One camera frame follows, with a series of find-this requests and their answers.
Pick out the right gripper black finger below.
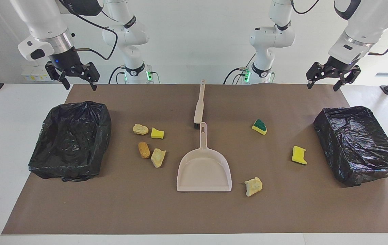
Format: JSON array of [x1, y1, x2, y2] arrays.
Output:
[[78, 62, 100, 91], [45, 62, 71, 90]]

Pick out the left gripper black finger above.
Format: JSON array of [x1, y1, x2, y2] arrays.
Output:
[[306, 62, 332, 89], [333, 65, 361, 92]]

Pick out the green and yellow sponge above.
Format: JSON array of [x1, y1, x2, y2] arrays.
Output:
[[252, 119, 268, 135]]

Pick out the beige hand brush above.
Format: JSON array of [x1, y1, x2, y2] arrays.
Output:
[[193, 80, 206, 129]]

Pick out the beige plastic dustpan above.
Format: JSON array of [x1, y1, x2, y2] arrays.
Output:
[[176, 122, 232, 192]]

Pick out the black bag lined bin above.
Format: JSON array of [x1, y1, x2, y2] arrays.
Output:
[[313, 106, 388, 187], [28, 101, 112, 182]]

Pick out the brown foam chunk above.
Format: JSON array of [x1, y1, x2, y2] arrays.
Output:
[[138, 142, 151, 159]]

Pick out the brown table mat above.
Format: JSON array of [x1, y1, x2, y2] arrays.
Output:
[[2, 84, 388, 235]]

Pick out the black base cable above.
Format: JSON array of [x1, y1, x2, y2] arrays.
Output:
[[108, 66, 126, 84], [223, 66, 249, 84]]

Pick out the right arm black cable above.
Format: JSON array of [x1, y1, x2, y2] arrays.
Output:
[[58, 0, 118, 61]]

